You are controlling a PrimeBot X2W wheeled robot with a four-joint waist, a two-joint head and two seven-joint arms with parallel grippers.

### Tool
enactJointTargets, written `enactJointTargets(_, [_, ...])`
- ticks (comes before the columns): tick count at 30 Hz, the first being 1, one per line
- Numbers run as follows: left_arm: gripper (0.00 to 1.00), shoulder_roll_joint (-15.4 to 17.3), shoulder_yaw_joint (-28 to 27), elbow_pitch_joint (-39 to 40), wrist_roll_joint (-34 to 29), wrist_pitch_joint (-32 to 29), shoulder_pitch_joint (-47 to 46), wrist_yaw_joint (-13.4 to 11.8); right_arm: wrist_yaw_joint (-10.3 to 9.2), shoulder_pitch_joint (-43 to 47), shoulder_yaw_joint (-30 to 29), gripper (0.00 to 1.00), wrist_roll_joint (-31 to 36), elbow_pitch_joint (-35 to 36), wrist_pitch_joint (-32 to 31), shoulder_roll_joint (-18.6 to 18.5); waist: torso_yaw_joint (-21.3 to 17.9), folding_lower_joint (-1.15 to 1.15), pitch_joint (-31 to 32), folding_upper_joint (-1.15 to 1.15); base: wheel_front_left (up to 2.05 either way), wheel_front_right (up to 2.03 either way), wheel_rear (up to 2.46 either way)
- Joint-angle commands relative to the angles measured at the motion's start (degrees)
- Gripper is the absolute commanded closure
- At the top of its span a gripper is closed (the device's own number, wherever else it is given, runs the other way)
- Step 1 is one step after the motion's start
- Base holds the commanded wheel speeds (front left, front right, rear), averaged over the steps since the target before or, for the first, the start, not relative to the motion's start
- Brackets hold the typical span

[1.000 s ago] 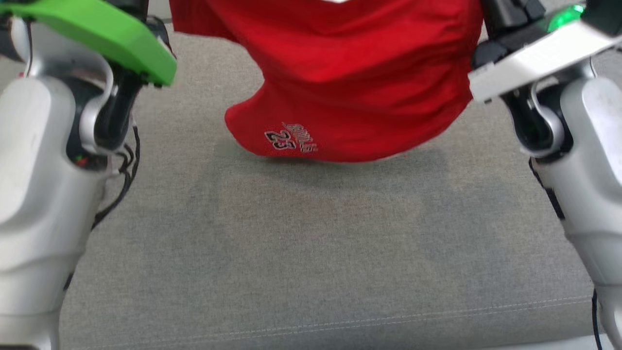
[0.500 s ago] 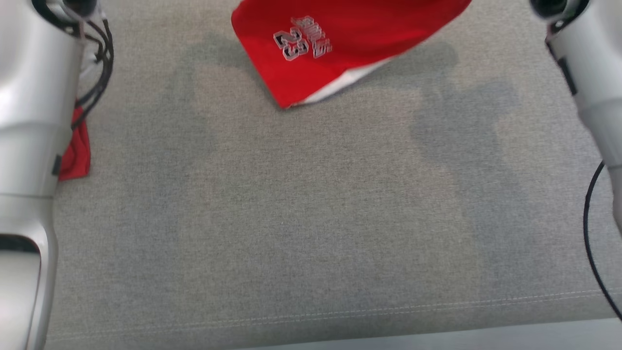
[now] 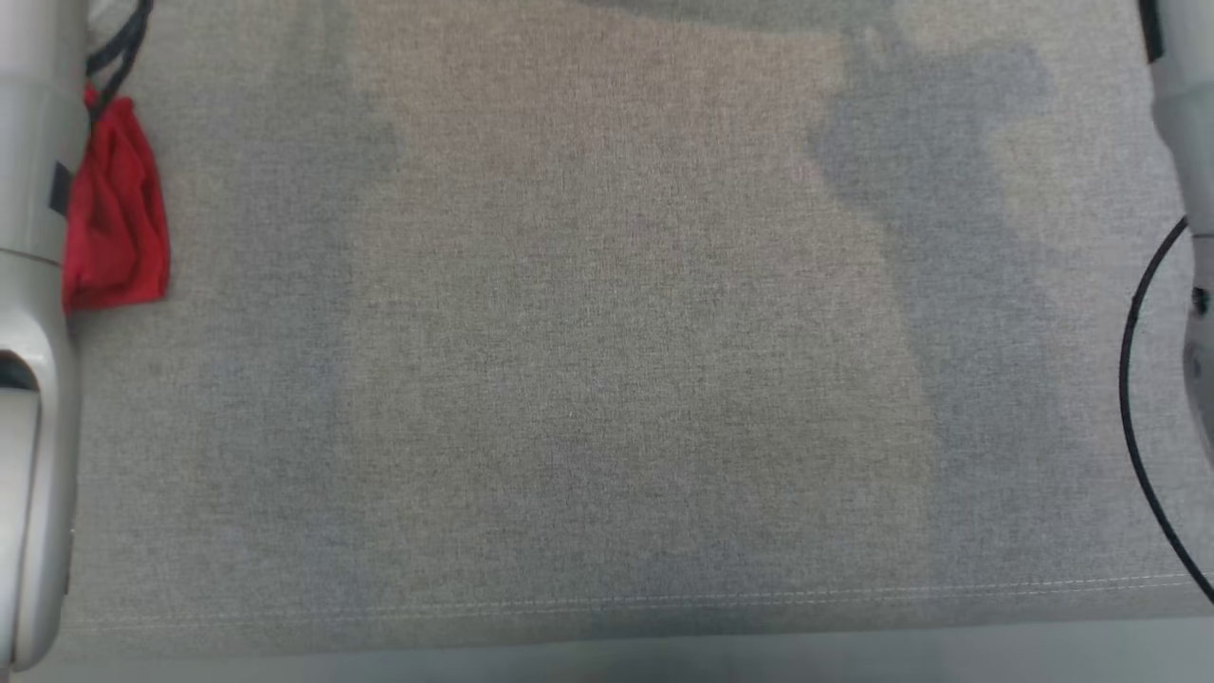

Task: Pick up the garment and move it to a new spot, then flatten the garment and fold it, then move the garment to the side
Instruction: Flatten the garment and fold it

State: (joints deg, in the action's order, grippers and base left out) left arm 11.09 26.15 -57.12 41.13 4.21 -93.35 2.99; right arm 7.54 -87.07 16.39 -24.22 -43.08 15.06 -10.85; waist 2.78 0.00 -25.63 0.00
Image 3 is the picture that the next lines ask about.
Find red shorts with white stripes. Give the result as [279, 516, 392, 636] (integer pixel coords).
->
[62, 85, 173, 315]

